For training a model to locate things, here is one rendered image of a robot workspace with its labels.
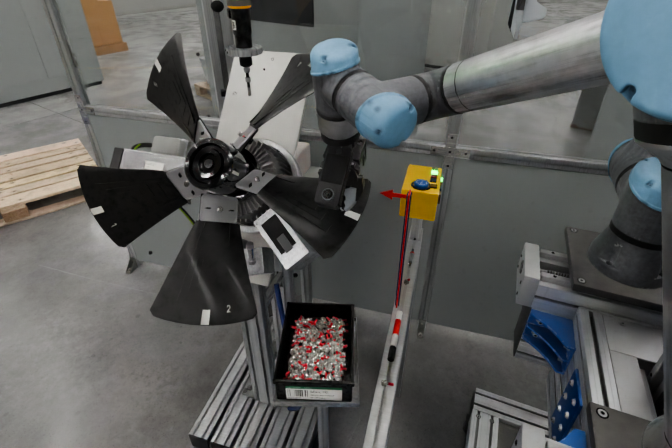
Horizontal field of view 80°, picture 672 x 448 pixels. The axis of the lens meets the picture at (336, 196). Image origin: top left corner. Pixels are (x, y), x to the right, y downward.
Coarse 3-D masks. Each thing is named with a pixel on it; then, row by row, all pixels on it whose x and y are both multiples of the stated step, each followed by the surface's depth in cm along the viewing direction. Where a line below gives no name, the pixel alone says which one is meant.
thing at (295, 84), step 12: (288, 72) 100; (300, 72) 95; (288, 84) 95; (300, 84) 91; (312, 84) 89; (276, 96) 95; (288, 96) 91; (300, 96) 89; (264, 108) 96; (276, 108) 91; (252, 120) 97; (264, 120) 90
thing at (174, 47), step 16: (176, 48) 97; (160, 64) 102; (176, 64) 97; (160, 80) 103; (176, 80) 98; (160, 96) 105; (176, 96) 99; (192, 96) 94; (176, 112) 102; (192, 112) 96; (192, 128) 98
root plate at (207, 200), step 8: (208, 200) 92; (216, 200) 93; (224, 200) 94; (232, 200) 96; (200, 208) 91; (216, 208) 93; (224, 208) 94; (232, 208) 96; (200, 216) 91; (208, 216) 92; (216, 216) 93; (224, 216) 94; (232, 216) 95
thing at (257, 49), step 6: (228, 12) 76; (234, 36) 79; (234, 42) 80; (228, 48) 77; (234, 48) 77; (246, 48) 77; (252, 48) 77; (258, 48) 77; (228, 54) 77; (234, 54) 76; (240, 54) 76; (246, 54) 76; (252, 54) 76; (258, 54) 77
